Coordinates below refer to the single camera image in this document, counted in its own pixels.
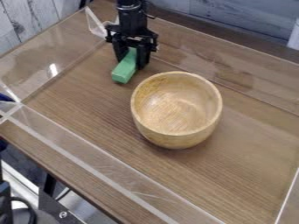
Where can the black metal table leg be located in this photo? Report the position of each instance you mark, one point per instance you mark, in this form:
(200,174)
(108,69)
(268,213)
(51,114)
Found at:
(49,184)

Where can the green rectangular block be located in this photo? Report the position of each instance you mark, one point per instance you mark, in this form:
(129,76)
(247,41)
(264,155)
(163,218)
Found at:
(125,68)

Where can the grey metal bracket with screw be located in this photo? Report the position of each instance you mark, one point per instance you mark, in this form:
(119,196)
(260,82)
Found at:
(53,213)

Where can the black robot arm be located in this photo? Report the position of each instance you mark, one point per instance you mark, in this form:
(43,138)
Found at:
(131,4)

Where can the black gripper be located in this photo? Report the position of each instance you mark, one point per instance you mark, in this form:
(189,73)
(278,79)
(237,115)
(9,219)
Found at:
(131,33)

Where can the clear acrylic enclosure wall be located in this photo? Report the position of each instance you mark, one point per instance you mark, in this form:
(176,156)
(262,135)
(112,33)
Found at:
(69,122)

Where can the brown wooden bowl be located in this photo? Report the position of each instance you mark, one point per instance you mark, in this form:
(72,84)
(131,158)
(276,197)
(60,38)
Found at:
(176,108)

